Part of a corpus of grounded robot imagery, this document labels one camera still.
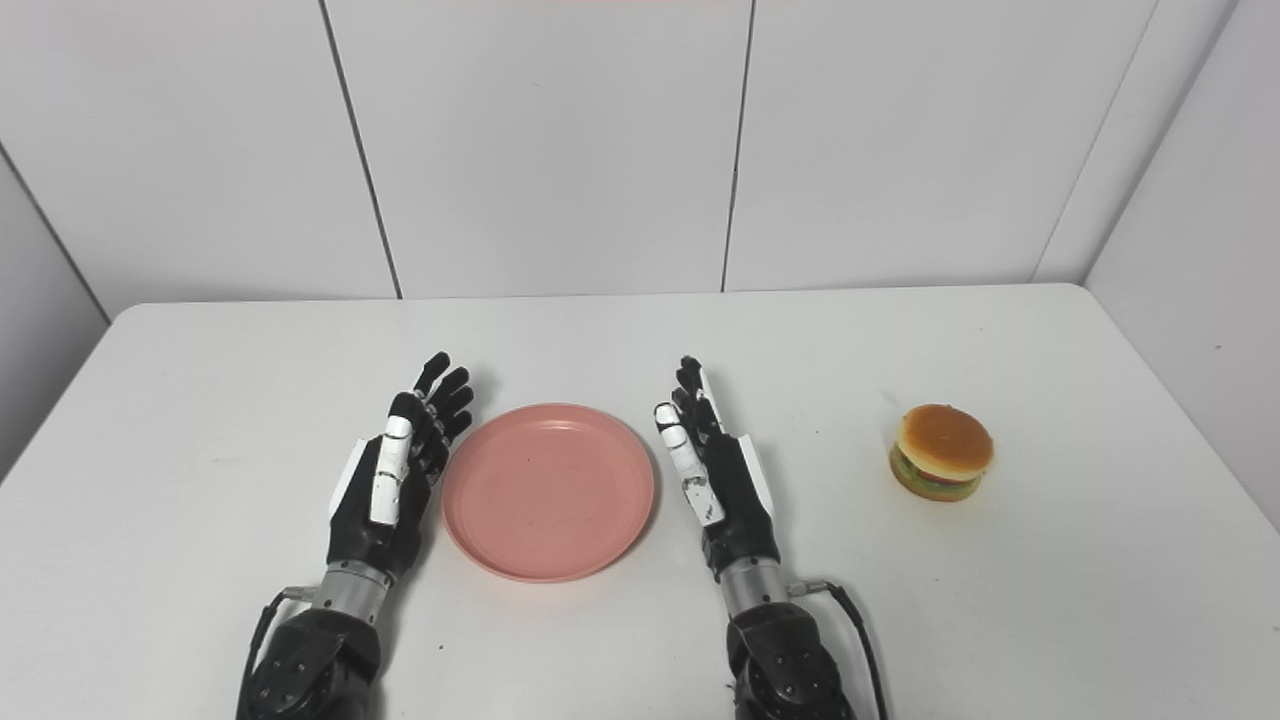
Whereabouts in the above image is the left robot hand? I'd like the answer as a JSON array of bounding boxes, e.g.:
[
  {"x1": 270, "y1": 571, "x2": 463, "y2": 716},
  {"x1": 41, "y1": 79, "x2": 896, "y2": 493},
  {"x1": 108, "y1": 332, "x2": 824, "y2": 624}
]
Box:
[{"x1": 327, "y1": 351, "x2": 476, "y2": 579}]

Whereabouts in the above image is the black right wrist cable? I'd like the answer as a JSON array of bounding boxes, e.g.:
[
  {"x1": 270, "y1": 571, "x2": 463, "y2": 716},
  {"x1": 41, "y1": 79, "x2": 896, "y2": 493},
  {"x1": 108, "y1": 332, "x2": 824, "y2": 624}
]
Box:
[{"x1": 786, "y1": 578, "x2": 891, "y2": 720}]

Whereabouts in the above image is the toy hamburger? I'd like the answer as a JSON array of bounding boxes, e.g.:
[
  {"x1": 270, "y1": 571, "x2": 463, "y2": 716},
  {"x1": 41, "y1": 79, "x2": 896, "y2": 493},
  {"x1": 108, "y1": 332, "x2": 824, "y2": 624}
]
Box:
[{"x1": 889, "y1": 403, "x2": 995, "y2": 503}]

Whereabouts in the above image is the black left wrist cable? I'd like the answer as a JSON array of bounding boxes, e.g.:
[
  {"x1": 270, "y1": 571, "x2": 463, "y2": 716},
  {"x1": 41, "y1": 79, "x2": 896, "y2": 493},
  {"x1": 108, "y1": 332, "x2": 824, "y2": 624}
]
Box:
[{"x1": 235, "y1": 586, "x2": 319, "y2": 720}]

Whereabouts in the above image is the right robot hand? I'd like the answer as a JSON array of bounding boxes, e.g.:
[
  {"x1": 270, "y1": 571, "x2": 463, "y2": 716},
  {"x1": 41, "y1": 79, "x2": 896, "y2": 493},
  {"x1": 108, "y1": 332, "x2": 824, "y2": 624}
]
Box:
[{"x1": 654, "y1": 355, "x2": 781, "y2": 581}]

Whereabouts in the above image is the pink plate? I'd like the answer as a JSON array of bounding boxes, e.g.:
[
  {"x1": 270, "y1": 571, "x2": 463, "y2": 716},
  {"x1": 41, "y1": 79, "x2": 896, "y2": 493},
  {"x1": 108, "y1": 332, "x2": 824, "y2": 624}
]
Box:
[{"x1": 441, "y1": 402, "x2": 657, "y2": 584}]

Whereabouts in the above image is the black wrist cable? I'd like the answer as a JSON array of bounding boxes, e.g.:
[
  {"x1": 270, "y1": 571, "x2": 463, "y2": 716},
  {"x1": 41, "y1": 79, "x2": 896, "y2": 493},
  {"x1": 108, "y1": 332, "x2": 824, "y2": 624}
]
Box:
[
  {"x1": 786, "y1": 578, "x2": 891, "y2": 720},
  {"x1": 235, "y1": 586, "x2": 319, "y2": 720}
]

